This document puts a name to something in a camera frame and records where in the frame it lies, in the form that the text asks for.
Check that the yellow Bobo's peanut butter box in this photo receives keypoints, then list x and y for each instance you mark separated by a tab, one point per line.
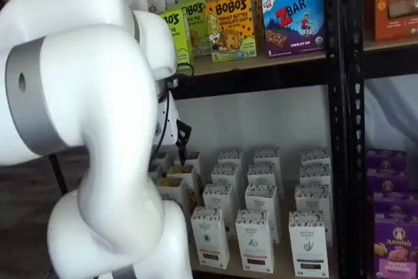
230	30

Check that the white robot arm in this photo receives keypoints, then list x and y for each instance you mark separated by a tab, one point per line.
98	96

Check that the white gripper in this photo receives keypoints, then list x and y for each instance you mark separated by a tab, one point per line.
173	119

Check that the purple Annie's box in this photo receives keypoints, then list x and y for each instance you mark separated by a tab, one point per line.
387	182
387	161
395	205
396	249

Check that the white box black strip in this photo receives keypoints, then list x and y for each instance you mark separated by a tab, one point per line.
315	156
311	197
314	174
308	249

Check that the purely elizabeth yellow label box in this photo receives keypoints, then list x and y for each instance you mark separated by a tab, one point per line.
181	172
189	158
170	189

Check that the white box pink strip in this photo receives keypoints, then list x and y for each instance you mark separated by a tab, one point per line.
254	246
267	156
264	174
261	197

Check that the blue Z Bar box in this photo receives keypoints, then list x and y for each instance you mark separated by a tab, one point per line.
294	24

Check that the orange snack box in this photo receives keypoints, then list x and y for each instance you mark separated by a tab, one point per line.
396	1

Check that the white tarp teal stripe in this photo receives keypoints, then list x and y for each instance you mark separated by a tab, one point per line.
392	112

